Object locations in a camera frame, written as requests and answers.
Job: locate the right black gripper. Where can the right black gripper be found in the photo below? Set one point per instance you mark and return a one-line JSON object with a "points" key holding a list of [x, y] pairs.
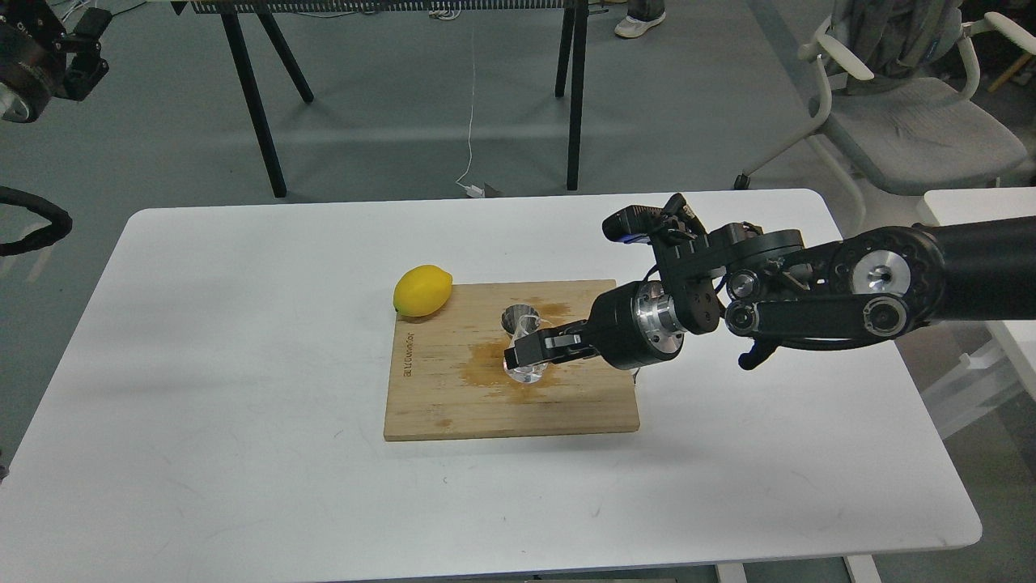
{"points": [[630, 326]]}

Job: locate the wooden cutting board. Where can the wooden cutting board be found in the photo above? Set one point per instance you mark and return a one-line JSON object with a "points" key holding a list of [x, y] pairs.
{"points": [[448, 380]]}

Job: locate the person's legs and shoes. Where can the person's legs and shoes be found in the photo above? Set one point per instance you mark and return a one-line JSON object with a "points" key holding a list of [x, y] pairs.
{"points": [[641, 17]]}

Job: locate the grey office chair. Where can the grey office chair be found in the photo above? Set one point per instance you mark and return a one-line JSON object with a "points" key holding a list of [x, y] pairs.
{"points": [[895, 87]]}

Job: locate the steel double jigger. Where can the steel double jigger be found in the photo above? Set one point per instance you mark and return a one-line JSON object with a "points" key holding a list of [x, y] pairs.
{"points": [[520, 320]]}

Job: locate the black leg table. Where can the black leg table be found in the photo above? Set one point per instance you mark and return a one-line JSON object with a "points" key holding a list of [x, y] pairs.
{"points": [[370, 82]]}

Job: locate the small clear glass cup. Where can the small clear glass cup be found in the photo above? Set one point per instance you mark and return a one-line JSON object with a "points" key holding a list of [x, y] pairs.
{"points": [[528, 351]]}

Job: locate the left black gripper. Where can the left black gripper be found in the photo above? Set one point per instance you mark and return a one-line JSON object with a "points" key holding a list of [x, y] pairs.
{"points": [[33, 71]]}

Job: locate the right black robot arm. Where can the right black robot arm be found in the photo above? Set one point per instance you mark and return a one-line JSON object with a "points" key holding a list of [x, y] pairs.
{"points": [[770, 287]]}

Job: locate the yellow lemon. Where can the yellow lemon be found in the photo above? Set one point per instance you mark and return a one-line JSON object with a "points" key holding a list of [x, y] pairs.
{"points": [[422, 291]]}

